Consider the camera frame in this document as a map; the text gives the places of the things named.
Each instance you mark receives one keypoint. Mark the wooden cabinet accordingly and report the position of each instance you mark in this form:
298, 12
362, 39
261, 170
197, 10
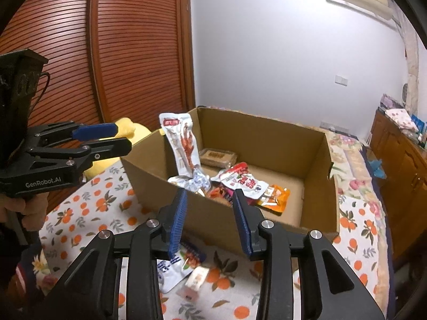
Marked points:
400, 180

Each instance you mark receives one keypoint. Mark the wooden slatted wardrobe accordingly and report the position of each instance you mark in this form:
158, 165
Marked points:
140, 40

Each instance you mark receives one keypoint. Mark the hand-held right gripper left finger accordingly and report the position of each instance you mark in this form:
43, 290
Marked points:
176, 220

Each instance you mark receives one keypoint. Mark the silver snack packet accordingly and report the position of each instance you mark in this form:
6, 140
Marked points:
191, 181

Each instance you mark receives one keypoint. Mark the brown cake packet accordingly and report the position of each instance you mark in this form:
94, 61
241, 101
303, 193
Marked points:
216, 156

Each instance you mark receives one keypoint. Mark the floral folded cloth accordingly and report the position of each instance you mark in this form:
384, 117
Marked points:
402, 118

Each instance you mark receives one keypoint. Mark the person's left hand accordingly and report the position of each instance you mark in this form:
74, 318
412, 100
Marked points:
30, 210

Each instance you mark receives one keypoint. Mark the white wall switch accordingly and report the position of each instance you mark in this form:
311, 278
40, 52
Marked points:
341, 80

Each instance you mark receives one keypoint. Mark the white red snack packet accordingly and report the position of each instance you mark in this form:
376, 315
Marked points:
245, 183

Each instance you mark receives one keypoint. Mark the purple patterned box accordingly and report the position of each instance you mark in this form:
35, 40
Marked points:
388, 101

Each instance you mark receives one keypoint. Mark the blue plastic bag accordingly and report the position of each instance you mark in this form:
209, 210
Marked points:
377, 170

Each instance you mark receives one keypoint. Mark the white blue snack packet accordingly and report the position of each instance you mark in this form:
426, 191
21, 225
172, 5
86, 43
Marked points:
166, 273

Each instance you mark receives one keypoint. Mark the beige patterned curtain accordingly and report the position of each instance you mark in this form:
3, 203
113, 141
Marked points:
412, 56

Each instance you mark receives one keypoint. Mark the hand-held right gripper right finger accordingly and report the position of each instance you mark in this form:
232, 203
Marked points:
242, 226

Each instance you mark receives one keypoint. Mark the person's left forearm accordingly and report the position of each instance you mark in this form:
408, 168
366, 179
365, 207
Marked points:
16, 260

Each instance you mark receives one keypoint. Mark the brown cardboard box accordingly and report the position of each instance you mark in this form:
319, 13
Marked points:
267, 140

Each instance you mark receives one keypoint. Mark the orange fruit print cloth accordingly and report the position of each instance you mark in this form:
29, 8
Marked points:
100, 200

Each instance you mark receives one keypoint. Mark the small pink white packet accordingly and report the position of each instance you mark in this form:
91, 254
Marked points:
195, 281

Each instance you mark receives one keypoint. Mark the white chicken feet packet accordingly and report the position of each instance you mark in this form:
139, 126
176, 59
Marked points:
178, 140

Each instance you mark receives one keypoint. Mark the floral bed blanket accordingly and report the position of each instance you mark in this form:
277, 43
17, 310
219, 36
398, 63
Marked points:
353, 173

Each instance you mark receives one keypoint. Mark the small grey fan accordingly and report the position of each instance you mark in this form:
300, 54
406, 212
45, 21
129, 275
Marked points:
405, 92

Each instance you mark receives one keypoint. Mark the orange snack packet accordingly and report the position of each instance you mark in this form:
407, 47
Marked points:
278, 198

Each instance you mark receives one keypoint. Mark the yellow plush toy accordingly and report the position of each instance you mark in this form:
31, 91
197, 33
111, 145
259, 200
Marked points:
140, 133

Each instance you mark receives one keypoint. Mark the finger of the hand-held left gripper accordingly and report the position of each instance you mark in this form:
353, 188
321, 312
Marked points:
100, 131
113, 148

